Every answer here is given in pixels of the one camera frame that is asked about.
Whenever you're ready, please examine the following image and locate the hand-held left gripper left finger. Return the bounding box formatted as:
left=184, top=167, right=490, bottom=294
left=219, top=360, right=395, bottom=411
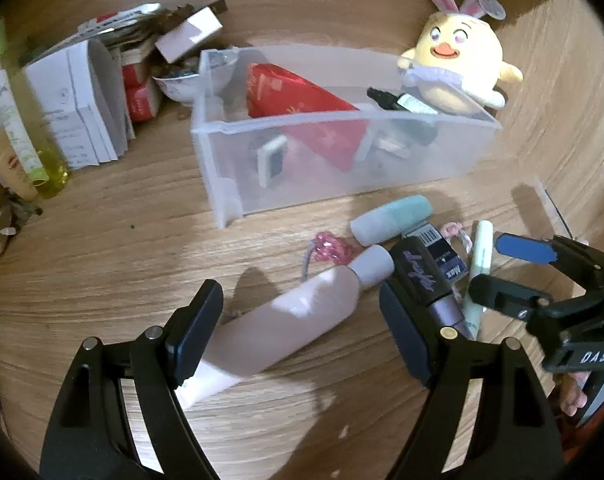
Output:
left=39, top=279, right=225, bottom=480

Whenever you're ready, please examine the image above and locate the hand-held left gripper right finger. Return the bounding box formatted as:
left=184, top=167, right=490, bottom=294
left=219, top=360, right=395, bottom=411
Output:
left=379, top=276, right=567, bottom=480

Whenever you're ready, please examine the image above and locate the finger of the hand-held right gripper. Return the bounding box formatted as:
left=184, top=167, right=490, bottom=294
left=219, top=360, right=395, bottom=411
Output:
left=468, top=274, right=553, bottom=321
left=494, top=234, right=604, bottom=292

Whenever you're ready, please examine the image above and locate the pale green tube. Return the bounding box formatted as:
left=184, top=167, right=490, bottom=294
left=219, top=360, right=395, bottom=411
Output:
left=459, top=220, right=495, bottom=341

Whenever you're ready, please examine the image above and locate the black capped purple tube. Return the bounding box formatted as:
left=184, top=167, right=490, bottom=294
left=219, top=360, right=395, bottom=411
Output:
left=391, top=236, right=475, bottom=341

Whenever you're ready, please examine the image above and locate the blue staples box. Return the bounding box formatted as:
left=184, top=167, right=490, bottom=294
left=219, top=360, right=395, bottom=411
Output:
left=402, top=225, right=468, bottom=283

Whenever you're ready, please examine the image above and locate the pink white braided cord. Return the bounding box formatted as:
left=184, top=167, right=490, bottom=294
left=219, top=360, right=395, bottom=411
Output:
left=439, top=221, right=475, bottom=256

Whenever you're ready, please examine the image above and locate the pink bottle with white cap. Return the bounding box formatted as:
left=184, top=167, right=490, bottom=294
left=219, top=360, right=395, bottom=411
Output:
left=174, top=244, right=397, bottom=408

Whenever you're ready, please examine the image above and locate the mint and white small bottle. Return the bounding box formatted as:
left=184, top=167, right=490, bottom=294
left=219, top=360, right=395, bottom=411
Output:
left=351, top=195, right=435, bottom=247

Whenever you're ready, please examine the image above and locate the pink bead hair tie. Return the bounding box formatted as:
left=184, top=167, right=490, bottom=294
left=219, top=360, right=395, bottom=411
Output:
left=299, top=231, right=355, bottom=281

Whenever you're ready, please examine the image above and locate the clear plastic bin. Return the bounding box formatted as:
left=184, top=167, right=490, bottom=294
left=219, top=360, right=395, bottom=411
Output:
left=189, top=45, right=501, bottom=230

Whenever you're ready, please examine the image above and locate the small white framed palette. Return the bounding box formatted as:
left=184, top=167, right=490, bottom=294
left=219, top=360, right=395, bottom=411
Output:
left=256, top=135, right=289, bottom=188

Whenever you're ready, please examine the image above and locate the dark green spray bottle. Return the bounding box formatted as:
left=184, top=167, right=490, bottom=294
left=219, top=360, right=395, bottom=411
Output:
left=367, top=86, right=440, bottom=142

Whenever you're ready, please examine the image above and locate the red cardboard box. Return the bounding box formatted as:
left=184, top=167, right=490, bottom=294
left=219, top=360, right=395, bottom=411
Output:
left=246, top=62, right=373, bottom=173

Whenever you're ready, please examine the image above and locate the person's right hand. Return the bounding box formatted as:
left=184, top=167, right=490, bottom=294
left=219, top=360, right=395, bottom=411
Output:
left=559, top=372, right=590, bottom=416

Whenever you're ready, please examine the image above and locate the black thin stick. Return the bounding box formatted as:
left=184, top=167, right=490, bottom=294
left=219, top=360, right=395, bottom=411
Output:
left=544, top=187, right=575, bottom=241

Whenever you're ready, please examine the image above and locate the yellow chick plush toy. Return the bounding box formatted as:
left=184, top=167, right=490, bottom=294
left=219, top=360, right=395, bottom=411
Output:
left=397, top=0, right=524, bottom=113

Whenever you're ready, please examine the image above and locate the yellow-green liquid bottle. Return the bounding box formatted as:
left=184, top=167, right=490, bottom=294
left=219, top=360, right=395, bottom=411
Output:
left=0, top=20, right=70, bottom=198

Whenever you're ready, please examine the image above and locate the small red box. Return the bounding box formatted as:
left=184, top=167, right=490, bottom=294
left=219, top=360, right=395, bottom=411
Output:
left=127, top=85, right=163, bottom=122
left=122, top=62, right=155, bottom=87

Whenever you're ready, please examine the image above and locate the grey bowl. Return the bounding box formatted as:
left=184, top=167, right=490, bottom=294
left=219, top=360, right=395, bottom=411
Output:
left=152, top=52, right=237, bottom=106

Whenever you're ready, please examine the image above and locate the folded white paper stack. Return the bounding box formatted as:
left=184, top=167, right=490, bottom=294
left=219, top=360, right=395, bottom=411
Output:
left=24, top=40, right=135, bottom=171

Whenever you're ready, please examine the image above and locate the pink and white small box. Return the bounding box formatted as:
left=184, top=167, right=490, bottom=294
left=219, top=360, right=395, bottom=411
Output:
left=154, top=7, right=223, bottom=63

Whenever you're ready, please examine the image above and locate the pile of flat packets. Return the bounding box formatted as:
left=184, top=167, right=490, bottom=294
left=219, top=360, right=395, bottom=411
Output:
left=77, top=2, right=183, bottom=48

